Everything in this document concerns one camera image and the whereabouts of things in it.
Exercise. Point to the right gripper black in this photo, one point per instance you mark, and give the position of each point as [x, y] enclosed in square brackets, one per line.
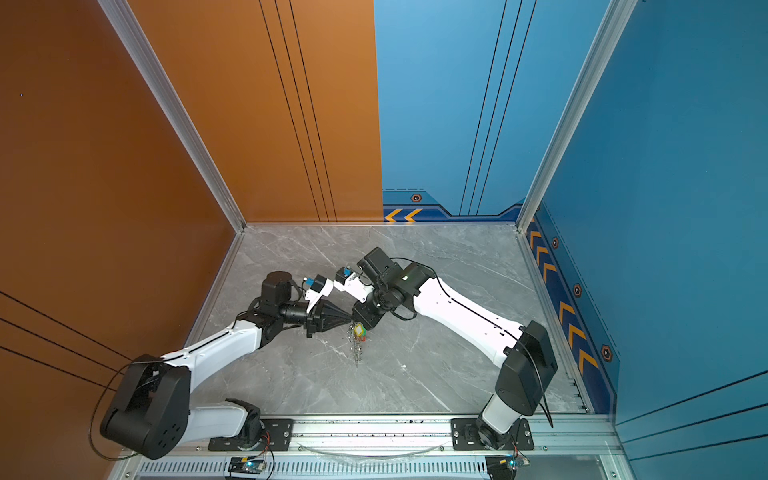
[361, 315]

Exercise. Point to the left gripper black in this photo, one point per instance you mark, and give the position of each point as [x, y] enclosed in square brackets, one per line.
[320, 319]

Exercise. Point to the large metal band keyring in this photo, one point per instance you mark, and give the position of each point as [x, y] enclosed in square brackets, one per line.
[356, 345]

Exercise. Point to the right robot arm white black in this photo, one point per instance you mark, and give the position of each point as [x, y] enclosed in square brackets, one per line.
[523, 353]

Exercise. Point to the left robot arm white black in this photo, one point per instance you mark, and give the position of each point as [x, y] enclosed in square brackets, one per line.
[151, 413]

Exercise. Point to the left green circuit board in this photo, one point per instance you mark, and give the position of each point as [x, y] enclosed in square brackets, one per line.
[246, 468]

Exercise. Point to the green circuit board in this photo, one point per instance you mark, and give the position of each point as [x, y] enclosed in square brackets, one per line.
[246, 468]
[505, 467]

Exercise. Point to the right green circuit board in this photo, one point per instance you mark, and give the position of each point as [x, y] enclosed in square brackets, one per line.
[505, 467]

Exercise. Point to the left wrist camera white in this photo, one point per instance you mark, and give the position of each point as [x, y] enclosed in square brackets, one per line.
[315, 289]

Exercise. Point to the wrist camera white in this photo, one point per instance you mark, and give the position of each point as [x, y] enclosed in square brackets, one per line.
[349, 281]
[315, 289]

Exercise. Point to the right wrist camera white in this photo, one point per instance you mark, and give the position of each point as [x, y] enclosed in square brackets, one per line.
[349, 281]

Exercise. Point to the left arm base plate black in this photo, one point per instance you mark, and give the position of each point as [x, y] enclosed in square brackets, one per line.
[273, 434]

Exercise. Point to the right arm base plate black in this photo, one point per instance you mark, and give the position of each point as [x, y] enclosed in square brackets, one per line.
[471, 434]

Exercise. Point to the aluminium front rail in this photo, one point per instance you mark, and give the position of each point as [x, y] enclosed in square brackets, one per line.
[390, 434]

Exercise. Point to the left aluminium corner post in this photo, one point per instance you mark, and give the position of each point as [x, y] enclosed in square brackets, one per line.
[129, 31]

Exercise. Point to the aluminium corner post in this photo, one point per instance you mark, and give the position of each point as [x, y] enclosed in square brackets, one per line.
[600, 52]
[129, 31]

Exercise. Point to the right aluminium corner post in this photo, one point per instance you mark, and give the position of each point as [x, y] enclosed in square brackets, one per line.
[600, 52]

